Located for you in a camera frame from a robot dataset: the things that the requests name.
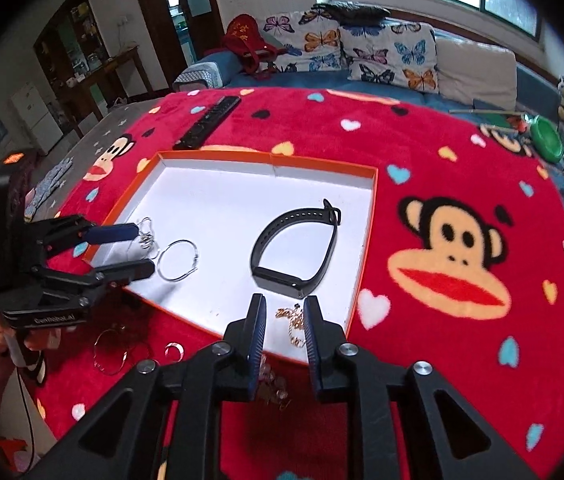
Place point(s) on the black cloth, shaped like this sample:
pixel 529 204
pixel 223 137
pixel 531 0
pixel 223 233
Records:
pixel 352 12

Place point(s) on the wooden side table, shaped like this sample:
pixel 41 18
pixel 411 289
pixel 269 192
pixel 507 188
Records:
pixel 111 67

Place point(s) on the butterfly print pillow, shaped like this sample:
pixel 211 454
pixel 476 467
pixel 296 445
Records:
pixel 312 40
pixel 392 57

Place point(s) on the grey patterned cloth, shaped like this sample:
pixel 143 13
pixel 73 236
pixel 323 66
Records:
pixel 51 182

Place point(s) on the dark wooden display cabinet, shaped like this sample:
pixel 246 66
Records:
pixel 76 30

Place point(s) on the white cushion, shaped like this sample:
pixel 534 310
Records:
pixel 477 72

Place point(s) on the red bag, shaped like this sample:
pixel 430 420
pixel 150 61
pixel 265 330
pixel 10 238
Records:
pixel 242 35

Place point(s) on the orange shallow box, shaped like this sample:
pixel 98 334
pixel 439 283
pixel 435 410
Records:
pixel 211 200

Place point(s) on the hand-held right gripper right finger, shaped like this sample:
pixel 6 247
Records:
pixel 314 345

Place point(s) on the black smart band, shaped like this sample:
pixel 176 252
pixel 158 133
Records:
pixel 282 285

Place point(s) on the green bowl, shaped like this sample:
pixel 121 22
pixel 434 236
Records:
pixel 547 137

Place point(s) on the red monkey printed blanket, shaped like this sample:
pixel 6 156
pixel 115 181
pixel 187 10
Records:
pixel 412 150

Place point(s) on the white cabinet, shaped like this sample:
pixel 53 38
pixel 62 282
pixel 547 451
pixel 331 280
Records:
pixel 36 115

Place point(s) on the black remote control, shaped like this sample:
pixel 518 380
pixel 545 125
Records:
pixel 206 122

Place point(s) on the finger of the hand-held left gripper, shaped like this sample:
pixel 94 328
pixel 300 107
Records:
pixel 111 232
pixel 131 269

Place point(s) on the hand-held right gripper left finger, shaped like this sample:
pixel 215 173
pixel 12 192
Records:
pixel 257 340

